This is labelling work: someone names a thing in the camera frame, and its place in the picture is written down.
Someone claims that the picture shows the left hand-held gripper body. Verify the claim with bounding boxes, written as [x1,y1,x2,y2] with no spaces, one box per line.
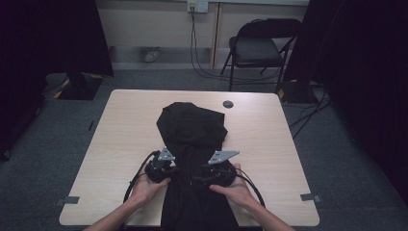
[144,146,177,184]

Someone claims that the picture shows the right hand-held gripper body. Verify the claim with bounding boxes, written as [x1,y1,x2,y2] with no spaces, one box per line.
[207,149,241,188]

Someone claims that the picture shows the black pants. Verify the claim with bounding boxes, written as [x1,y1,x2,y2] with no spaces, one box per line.
[156,101,240,231]

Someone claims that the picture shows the person's right hand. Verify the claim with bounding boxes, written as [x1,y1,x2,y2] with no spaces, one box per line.
[209,163,258,210]

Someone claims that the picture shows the person's left hand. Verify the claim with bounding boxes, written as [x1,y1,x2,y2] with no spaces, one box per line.
[129,174,172,206]

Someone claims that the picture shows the grey tape strip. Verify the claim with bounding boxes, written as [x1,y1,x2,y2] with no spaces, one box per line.
[54,195,81,207]
[300,192,322,203]

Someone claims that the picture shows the black box with yellow label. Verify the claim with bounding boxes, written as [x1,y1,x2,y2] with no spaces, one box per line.
[277,80,312,104]

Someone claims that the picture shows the black stand base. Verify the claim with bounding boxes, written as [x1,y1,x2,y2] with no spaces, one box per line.
[57,72,105,101]

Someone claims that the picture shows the black folding chair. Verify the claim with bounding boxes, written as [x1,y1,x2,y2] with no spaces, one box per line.
[220,17,303,92]

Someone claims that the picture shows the wide black curtain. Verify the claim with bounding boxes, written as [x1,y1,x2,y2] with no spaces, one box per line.
[0,0,115,162]

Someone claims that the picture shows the tall black curtain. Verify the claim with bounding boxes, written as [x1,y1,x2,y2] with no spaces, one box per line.
[283,0,408,206]

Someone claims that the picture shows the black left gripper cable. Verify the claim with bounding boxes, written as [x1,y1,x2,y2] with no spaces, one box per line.
[123,150,161,204]

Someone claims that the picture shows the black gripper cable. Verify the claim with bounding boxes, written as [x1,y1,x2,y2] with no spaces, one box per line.
[123,150,161,204]
[235,167,267,208]

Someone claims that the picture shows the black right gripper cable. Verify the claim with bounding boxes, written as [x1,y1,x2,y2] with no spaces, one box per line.
[235,167,267,208]

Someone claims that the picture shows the black floor cables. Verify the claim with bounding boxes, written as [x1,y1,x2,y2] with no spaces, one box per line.
[288,86,333,140]

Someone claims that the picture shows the black wall cable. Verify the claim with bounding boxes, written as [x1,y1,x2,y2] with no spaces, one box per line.
[190,10,281,83]

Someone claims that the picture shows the wooden wall post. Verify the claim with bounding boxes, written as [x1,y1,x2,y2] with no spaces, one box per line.
[210,3,223,69]

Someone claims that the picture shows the white wall socket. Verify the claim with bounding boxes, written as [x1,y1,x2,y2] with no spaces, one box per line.
[187,0,210,13]

